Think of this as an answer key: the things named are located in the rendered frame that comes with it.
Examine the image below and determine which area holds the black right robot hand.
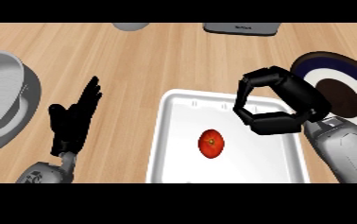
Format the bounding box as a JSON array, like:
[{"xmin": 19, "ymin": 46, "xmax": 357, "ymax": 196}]
[{"xmin": 232, "ymin": 65, "xmax": 333, "ymax": 136}]

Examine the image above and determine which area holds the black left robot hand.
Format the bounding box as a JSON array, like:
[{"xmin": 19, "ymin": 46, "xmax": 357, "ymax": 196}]
[{"xmin": 47, "ymin": 75, "xmax": 105, "ymax": 158}]

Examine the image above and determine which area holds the blue white brown plate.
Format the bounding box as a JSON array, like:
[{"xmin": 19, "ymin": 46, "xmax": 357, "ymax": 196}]
[{"xmin": 289, "ymin": 51, "xmax": 357, "ymax": 127}]

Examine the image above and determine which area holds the red tomato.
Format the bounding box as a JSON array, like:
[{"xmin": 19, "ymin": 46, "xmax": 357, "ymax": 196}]
[{"xmin": 196, "ymin": 129, "xmax": 226, "ymax": 160}]

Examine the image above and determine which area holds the white rectangular tray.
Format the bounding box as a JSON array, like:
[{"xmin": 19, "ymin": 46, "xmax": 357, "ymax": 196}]
[{"xmin": 144, "ymin": 88, "xmax": 313, "ymax": 184}]

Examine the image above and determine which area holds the grey round appliance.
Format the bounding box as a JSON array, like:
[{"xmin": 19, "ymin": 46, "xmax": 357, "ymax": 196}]
[{"xmin": 0, "ymin": 51, "xmax": 43, "ymax": 149}]

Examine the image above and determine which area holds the grey flat rectangular appliance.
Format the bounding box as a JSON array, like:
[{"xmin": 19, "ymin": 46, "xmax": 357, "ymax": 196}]
[{"xmin": 202, "ymin": 23, "xmax": 283, "ymax": 37}]

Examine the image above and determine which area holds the grey rounded object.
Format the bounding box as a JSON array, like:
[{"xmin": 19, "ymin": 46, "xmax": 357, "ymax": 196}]
[{"xmin": 112, "ymin": 23, "xmax": 150, "ymax": 32}]

